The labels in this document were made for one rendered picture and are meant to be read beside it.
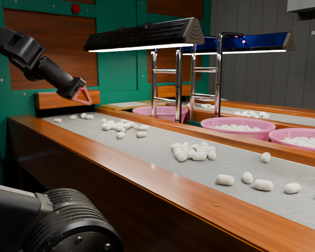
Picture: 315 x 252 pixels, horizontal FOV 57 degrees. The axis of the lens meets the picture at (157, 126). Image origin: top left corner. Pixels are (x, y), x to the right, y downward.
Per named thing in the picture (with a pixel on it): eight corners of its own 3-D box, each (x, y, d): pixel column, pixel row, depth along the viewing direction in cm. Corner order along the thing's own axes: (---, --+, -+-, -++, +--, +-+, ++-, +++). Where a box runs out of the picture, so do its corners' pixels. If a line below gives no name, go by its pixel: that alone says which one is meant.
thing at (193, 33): (185, 43, 79) (186, 15, 78) (82, 51, 126) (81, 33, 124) (205, 44, 84) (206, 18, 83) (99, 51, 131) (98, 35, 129)
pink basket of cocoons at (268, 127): (267, 164, 92) (269, 134, 90) (189, 152, 105) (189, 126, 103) (277, 144, 115) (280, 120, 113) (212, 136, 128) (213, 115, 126)
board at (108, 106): (115, 110, 141) (114, 108, 141) (99, 107, 153) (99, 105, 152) (165, 104, 162) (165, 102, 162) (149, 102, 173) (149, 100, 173)
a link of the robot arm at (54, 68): (35, 67, 81) (46, 51, 83) (25, 70, 85) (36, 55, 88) (55, 82, 85) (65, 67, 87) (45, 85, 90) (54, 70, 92)
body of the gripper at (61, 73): (71, 80, 96) (53, 65, 92) (85, 81, 89) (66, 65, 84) (60, 96, 95) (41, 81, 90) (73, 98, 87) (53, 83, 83)
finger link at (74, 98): (90, 94, 101) (69, 77, 95) (100, 95, 96) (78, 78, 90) (79, 110, 99) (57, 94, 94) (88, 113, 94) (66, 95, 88)
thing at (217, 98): (218, 135, 129) (223, 30, 120) (185, 128, 144) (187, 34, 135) (243, 129, 141) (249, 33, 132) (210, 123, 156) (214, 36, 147)
